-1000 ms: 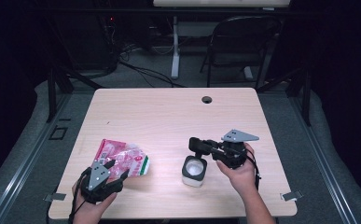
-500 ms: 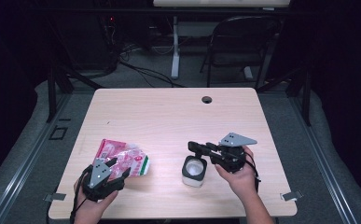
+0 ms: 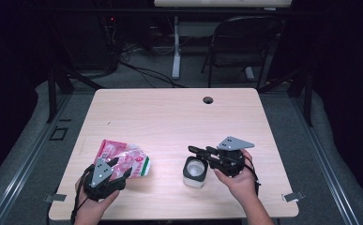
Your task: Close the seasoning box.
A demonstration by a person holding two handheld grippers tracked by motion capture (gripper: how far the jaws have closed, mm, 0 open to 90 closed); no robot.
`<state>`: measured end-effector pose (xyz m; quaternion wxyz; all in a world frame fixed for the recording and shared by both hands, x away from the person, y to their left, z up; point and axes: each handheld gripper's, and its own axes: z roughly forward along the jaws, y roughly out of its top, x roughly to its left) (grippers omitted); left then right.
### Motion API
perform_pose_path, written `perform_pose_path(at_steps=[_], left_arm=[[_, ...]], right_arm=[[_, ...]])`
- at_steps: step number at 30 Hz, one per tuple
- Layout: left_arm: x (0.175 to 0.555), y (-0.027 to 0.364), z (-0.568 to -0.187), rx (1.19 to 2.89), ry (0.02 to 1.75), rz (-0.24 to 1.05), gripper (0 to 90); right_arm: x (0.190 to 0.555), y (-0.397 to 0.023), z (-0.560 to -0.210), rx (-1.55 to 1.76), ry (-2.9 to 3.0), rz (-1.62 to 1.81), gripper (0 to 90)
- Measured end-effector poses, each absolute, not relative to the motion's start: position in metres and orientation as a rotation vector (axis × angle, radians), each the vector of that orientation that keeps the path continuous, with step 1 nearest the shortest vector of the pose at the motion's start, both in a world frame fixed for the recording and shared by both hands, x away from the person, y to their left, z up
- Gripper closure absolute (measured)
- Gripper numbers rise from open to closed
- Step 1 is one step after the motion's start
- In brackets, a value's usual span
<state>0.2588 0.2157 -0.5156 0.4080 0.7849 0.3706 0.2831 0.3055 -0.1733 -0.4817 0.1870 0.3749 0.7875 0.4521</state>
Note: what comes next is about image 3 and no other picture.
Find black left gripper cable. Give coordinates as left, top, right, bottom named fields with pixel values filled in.
left=70, top=164, right=94, bottom=225

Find person's right hand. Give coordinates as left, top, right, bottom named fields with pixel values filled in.
left=213, top=148, right=260, bottom=204

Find person's left hand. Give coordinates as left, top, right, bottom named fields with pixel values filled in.
left=74, top=183, right=121, bottom=220

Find black metal stand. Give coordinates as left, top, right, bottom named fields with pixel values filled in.
left=46, top=66, right=104, bottom=124
left=258, top=61, right=314, bottom=128

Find clear pink printed plastic bag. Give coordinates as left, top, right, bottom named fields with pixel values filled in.
left=94, top=139, right=152, bottom=181

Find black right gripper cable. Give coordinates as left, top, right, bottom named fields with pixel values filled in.
left=243, top=155, right=262, bottom=197

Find aluminium floor rail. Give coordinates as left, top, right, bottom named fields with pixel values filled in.
left=290, top=93, right=362, bottom=225
left=0, top=93, right=74, bottom=225

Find white desk leg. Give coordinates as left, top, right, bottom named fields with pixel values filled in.
left=171, top=15, right=183, bottom=80

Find grey metal table bracket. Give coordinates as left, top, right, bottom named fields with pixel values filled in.
left=281, top=190, right=306, bottom=203
left=43, top=193, right=68, bottom=203

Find black folding chair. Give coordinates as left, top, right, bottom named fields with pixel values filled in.
left=201, top=15, right=285, bottom=90

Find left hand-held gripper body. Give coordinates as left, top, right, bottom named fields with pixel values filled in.
left=83, top=157, right=128, bottom=201

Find black computer tower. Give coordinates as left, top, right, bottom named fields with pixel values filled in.
left=72, top=8, right=121, bottom=73

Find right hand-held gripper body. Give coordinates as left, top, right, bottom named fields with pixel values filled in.
left=214, top=136, right=255, bottom=178

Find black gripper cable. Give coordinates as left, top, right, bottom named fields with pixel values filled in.
left=243, top=155, right=262, bottom=197
left=70, top=164, right=94, bottom=225

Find black floor cables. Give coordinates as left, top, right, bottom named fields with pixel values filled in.
left=118, top=60, right=187, bottom=89

